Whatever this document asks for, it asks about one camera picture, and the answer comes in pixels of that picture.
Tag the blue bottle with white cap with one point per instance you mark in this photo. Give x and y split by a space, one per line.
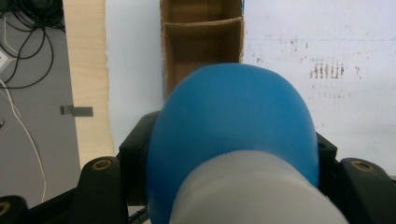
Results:
233 133

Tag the grey tape strip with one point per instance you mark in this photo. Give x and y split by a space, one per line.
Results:
77 111

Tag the brown cardboard box with dividers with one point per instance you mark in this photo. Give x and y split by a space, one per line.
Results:
199 40

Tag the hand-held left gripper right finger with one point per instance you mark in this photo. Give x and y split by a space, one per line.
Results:
325 155

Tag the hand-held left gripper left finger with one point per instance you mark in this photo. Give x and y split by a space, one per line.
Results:
137 155

